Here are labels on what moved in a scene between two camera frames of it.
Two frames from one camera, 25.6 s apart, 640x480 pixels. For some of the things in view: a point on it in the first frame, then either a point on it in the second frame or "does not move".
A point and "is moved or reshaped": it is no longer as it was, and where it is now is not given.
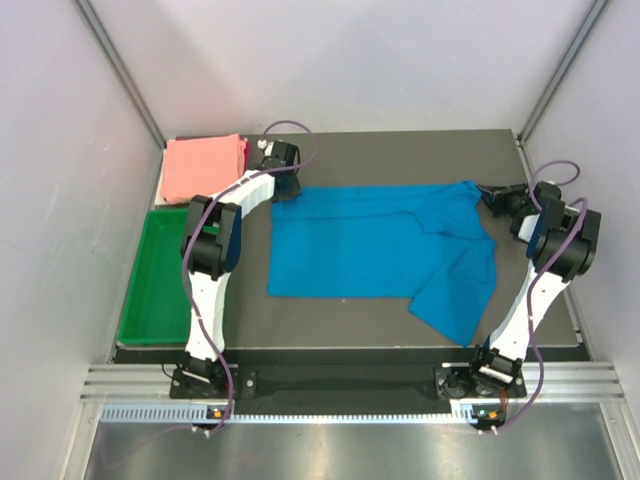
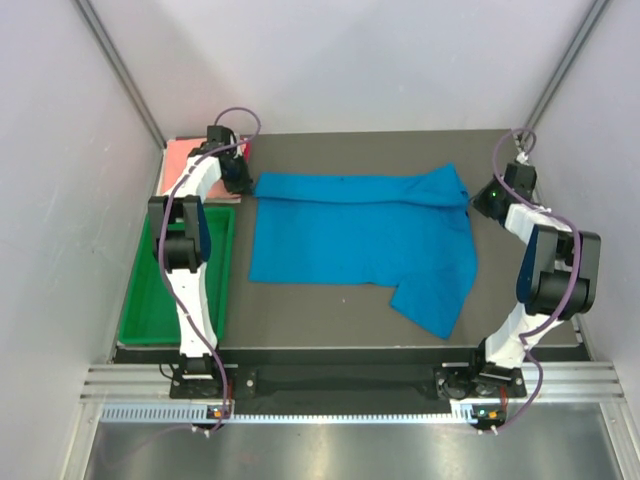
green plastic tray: [157, 309] does not move
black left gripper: [291, 192] to [242, 186]
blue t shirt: [428, 242] is moved or reshaped
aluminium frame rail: [564, 381] does not move
